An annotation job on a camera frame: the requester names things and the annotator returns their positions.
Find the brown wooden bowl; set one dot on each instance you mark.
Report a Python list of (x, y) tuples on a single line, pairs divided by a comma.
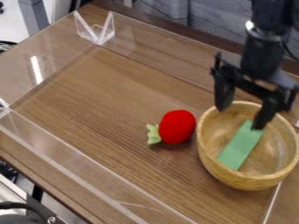
[(248, 159)]

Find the clear acrylic corner bracket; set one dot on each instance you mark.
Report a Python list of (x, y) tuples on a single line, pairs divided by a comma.
[(95, 33)]

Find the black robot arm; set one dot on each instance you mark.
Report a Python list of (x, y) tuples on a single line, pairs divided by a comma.
[(275, 16)]

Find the green foam stick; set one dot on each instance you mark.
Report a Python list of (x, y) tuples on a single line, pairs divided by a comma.
[(240, 145)]

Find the red plush strawberry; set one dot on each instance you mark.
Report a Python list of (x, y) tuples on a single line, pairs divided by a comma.
[(175, 128)]

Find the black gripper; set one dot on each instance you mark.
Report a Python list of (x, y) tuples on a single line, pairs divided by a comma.
[(258, 76)]

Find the clear acrylic front wall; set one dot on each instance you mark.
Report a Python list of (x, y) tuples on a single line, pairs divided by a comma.
[(91, 189)]

